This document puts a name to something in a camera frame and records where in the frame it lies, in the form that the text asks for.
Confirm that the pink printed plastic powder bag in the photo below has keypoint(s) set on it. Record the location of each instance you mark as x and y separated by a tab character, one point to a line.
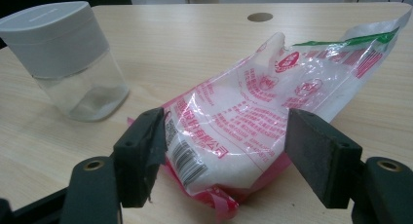
240	126

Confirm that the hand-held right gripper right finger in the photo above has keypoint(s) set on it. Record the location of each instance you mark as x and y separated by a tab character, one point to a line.
321	156

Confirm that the clear jar with grey lid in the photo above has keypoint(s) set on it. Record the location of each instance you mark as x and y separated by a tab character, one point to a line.
65	60

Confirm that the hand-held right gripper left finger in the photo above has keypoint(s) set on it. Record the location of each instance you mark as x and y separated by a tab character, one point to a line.
138	159

